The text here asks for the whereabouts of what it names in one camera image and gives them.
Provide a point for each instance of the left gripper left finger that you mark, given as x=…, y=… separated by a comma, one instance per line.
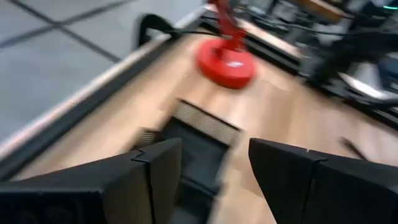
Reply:
x=93, y=193

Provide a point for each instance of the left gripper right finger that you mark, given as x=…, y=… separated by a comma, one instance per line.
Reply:
x=326, y=193

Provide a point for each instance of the black mesh desk organizer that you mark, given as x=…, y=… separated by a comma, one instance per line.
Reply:
x=199, y=155

